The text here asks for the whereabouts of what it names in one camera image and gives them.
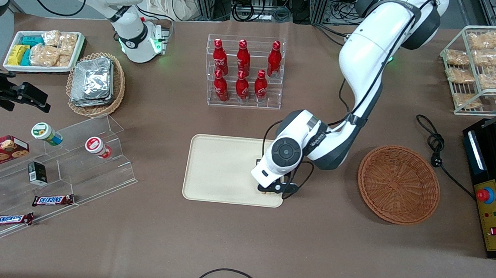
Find cream plastic tray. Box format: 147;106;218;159
182;133;288;208

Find foil-wrapped sandwich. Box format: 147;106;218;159
70;57;117;110
71;55;114;106

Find light wicker basket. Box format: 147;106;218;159
64;50;128;120

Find brown wicker basket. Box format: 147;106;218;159
354;143;444;228

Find green sunflower lid cup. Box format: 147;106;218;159
30;122;64;147

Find white rectangular bin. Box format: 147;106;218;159
3;26;86;77

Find yellow snack packet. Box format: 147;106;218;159
7;44;30;67

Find small black carton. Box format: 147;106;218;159
26;161;50;187

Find red strawberry yogurt cup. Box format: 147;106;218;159
84;136;114;160

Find clear acrylic bottle rack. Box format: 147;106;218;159
202;33;287;111

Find clear acrylic stepped display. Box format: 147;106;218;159
0;107;142;248

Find red cola bottle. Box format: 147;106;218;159
267;40;283;78
236;39;253;74
212;69;231;103
253;69;270;102
235;70;251;102
211;39;231;75

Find Snickers chocolate bar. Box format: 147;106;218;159
0;210;34;230
32;191;75;210

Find black machine yellow panel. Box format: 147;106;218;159
454;117;496;261

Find red emergency stop button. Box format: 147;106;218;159
476;188;496;204

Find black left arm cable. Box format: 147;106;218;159
336;0;437;126

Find black power cable with plug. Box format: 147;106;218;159
410;114;482;200

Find aluminium frame rack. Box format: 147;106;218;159
186;0;333;28

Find white wire rack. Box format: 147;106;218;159
435;21;496;118

